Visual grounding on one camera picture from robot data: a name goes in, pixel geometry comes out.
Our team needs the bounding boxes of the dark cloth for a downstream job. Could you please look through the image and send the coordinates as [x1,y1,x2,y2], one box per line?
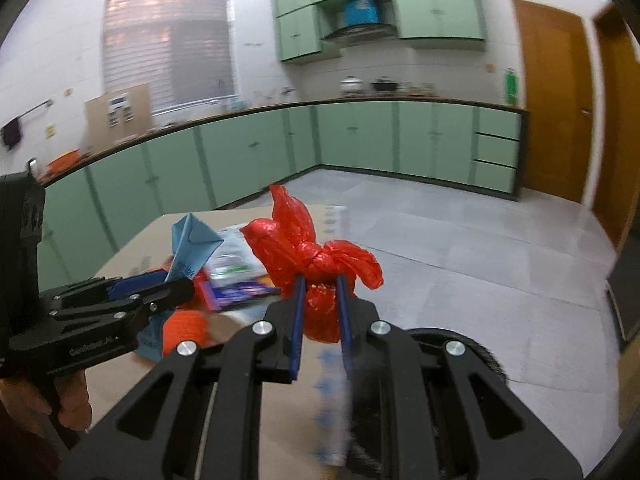
[1,118,24,150]

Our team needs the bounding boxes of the blue paper packet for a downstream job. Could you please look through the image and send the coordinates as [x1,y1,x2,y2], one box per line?
[135,213,226,361]

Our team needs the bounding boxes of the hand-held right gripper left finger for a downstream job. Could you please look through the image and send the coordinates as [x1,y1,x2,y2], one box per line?
[60,274,308,480]

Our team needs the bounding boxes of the person's left hand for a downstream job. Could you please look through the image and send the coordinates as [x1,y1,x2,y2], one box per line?
[0,372,94,433]

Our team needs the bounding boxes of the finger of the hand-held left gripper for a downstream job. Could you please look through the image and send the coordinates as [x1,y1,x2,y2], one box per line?
[46,269,169,307]
[49,277,197,323]

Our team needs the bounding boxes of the wooden door frame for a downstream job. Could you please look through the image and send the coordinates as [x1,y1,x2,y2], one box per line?
[594,4,640,252]

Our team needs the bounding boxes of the orange basin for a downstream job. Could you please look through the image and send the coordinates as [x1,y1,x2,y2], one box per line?
[47,148,84,171]

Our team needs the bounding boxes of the white green snack wrapper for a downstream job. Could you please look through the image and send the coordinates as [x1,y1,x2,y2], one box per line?
[206,226,271,281]

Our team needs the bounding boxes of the cardboard box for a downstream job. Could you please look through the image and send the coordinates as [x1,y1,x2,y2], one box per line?
[84,83,154,146]

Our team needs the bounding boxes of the green bottle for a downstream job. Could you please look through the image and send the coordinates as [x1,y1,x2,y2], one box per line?
[502,67,521,106]

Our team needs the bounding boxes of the range hood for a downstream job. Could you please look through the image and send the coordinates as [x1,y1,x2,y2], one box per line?
[320,21,399,44]

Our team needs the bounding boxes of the window blind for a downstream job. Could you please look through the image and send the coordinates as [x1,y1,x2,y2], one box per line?
[102,0,237,114]

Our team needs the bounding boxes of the purple snack wrapper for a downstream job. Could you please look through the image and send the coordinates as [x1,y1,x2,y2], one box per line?
[199,279,282,314]

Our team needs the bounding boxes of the metal towel rail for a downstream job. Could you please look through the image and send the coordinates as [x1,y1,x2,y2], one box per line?
[0,99,54,129]

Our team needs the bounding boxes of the knotted red plastic bag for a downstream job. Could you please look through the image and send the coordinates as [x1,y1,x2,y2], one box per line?
[240,185,385,346]

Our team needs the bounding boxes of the wooden door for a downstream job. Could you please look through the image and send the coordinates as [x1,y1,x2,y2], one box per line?
[512,0,602,204]

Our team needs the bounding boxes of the blue box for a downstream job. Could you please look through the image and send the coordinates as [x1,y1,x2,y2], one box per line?
[342,0,379,26]

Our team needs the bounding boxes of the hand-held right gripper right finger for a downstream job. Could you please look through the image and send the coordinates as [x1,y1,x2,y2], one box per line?
[335,274,583,480]

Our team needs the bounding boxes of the green base cabinets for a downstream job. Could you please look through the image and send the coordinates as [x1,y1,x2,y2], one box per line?
[36,97,529,281]

